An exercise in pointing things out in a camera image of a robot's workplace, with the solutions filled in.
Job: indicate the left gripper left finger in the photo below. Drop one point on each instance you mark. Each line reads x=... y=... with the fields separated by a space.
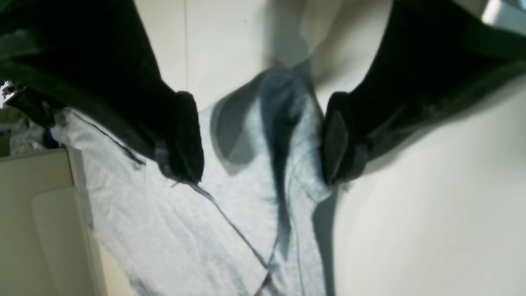
x=94 y=56

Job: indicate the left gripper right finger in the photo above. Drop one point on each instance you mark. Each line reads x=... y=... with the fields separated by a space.
x=436 y=59

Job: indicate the grey T-shirt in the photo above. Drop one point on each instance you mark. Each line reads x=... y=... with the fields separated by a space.
x=251 y=227

